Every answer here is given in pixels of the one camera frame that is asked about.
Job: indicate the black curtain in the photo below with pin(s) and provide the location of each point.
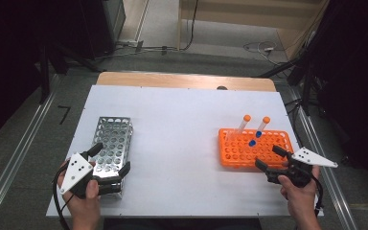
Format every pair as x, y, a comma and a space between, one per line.
357, 80

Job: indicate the white board sheet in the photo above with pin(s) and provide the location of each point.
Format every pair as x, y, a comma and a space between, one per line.
179, 143

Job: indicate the orange test tube rack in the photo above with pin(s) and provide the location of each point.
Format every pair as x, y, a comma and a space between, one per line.
236, 153

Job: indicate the metal floor rail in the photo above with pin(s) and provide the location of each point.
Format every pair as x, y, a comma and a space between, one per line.
326, 179
19, 150

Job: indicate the black stand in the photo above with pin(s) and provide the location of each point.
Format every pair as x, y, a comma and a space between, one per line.
305, 86
46, 70

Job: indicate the metal test tube rack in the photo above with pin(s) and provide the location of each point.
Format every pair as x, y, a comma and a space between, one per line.
115, 134

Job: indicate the person's right hand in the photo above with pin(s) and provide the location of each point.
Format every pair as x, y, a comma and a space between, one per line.
300, 201

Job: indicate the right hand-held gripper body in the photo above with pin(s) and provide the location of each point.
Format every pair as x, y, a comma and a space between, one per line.
300, 172

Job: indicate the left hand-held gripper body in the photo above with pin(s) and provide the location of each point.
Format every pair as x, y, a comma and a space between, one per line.
76, 172

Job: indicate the black cabinet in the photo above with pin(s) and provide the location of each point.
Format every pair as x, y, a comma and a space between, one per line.
102, 25

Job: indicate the wooden table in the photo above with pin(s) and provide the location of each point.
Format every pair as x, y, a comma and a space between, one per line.
172, 80

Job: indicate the person's left hand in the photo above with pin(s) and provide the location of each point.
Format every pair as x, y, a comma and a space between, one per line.
83, 207

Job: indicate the light wooden desk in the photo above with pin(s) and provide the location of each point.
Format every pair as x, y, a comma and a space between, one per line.
236, 16

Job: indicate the orange capped test tube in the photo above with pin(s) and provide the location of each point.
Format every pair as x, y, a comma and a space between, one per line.
244, 123
263, 124

